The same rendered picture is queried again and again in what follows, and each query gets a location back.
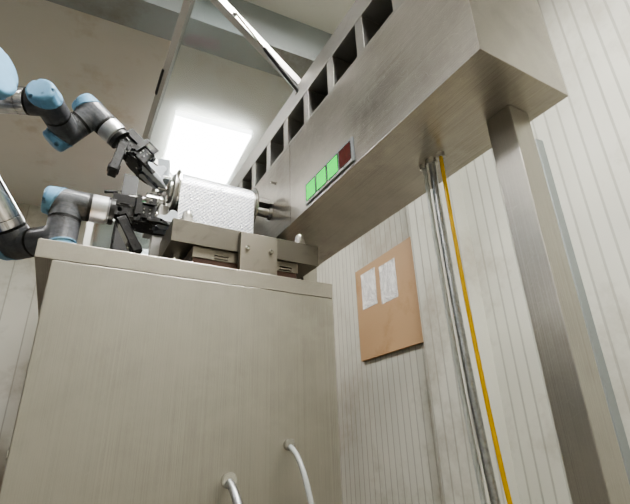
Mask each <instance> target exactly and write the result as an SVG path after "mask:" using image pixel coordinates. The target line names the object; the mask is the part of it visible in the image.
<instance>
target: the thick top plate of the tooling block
mask: <svg viewBox="0 0 630 504"><path fill-rule="evenodd" d="M240 232H241V231H237V230H232V229H227V228H222V227H217V226H212V225H207V224H202V223H197V222H192V221H187V220H182V219H177V218H173V220H172V221H171V223H170V225H169V227H168V229H167V231H166V233H165V234H164V236H163V238H162V240H161V242H160V247H159V255H158V257H162V258H169V259H173V254H174V253H180V254H182V261H183V260H184V258H185V257H186V255H187V254H188V253H189V251H190V250H191V248H192V247H193V246H196V247H202V248H208V249H214V250H219V251H225V252H231V253H236V254H238V239H239V233H240ZM277 261H282V262H288V263H294V264H298V274H297V275H296V276H297V279H300V278H302V277H303V276H305V275H306V274H308V273H309V272H311V271H312V270H314V269H315V268H317V267H318V266H319V264H318V247H317V246H312V245H307V244H302V243H297V242H292V241H287V240H282V239H277Z"/></svg>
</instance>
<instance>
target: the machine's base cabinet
mask: <svg viewBox="0 0 630 504"><path fill-rule="evenodd" d="M286 439H293V440H294V441H295V448H296V450H297V451H298V452H299V455H300V457H301V459H302V461H303V464H304V467H305V470H306V473H307V476H308V480H309V484H310V488H311V492H312V496H313V502H314V504H342V489H341V467H340V445H339V423H338V401H337V379H336V358H335V336H334V314H333V299H329V298H322V297H315V296H307V295H300V294H293V293H286V292H279V291H272V290H265V289H258V288H250V287H243V286H236V285H229V284H222V283H215V282H208V281H201V280H193V279H186V278H179V277H172V276H165V275H158V274H151V273H144V272H136V271H129V270H122V269H115V268H108V267H101V266H94V265H87V264H79V263H72V262H65V261H58V260H52V262H51V266H50V271H49V275H48V280H47V284H46V287H45V291H44V296H43V300H42V305H41V309H40V313H39V318H38V322H37V327H36V331H35V336H34V340H33V345H32V349H31V354H30V358H29V362H28V367H27V371H26V376H25V380H24V385H23V389H22V394H21V398H20V403H19V407H18V411H17V416H16V420H15V425H14V429H13V434H12V438H11V443H10V447H9V448H8V452H7V456H6V465H5V469H4V474H3V478H2V483H1V487H0V504H233V503H232V500H231V496H230V493H229V491H228V489H225V488H223V487H222V486H221V477H222V476H223V474H225V473H227V472H230V473H234V474H235V475H236V477H237V483H236V485H237V487H238V490H239V493H240V496H241V499H242V503H243V504H308V501H307V496H306V492H305V488H304V483H303V479H302V476H301V473H300V470H299V466H298V464H297V461H296V459H295V457H294V455H293V454H292V452H291V451H287V450H285V449H284V447H283V443H284V441H285V440H286Z"/></svg>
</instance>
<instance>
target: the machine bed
mask: <svg viewBox="0 0 630 504"><path fill-rule="evenodd" d="M34 260H35V275H36V289H37V303H38V318H39V313H40V309H41V305H42V300H43V296H44V291H45V287H46V284H47V280H48V275H49V271H50V266H51V262H52V260H58V261H65V262H72V263H79V264H87V265H94V266H101V267H108V268H115V269H122V270H129V271H136V272H144V273H151V274H158V275H165V276H172V277H179V278H186V279H193V280H201V281H208V282H215V283H222V284H229V285H236V286H243V287H250V288H258V289H265V290H272V291H279V292H286V293H293V294H300V295H307V296H315V297H322V298H329V299H332V298H333V292H332V284H327V283H321V282H314V281H308V280H302V279H295V278H289V277H283V276H276V275H270V274H264V273H257V272H251V271H245V270H238V269H232V268H226V267H219V266H213V265H207V264H200V263H194V262H188V261H181V260H175V259H169V258H162V257H156V256H150V255H143V254H137V253H131V252H124V251H118V250H112V249H105V248H99V247H93V246H86V245H80V244H74V243H67V242H61V241H55V240H48V239H42V238H39V239H38V242H37V246H36V250H35V254H34Z"/></svg>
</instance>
